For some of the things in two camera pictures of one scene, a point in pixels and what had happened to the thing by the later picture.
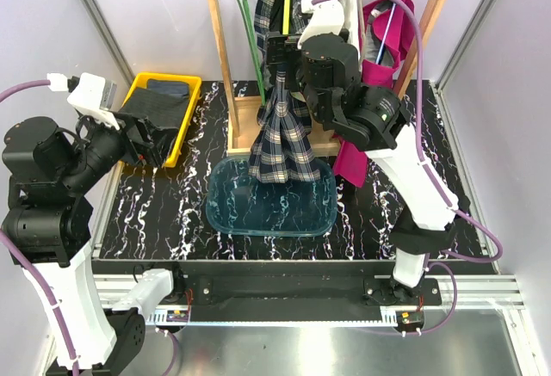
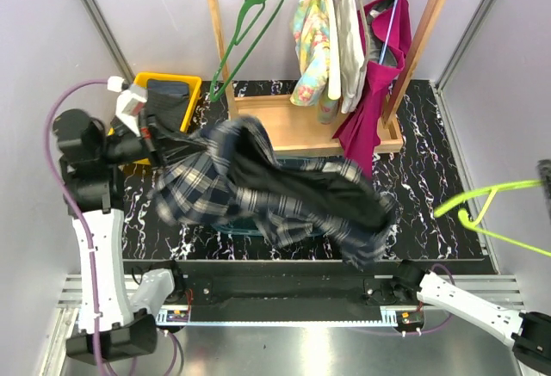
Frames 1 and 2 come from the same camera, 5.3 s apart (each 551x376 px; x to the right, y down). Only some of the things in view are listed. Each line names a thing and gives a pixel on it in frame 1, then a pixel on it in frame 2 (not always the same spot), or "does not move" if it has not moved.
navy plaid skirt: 284,149 → 227,170
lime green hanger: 286,13 → 473,224
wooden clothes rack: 241,113 does not move
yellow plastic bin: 194,87 does not move
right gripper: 282,49 → 544,170
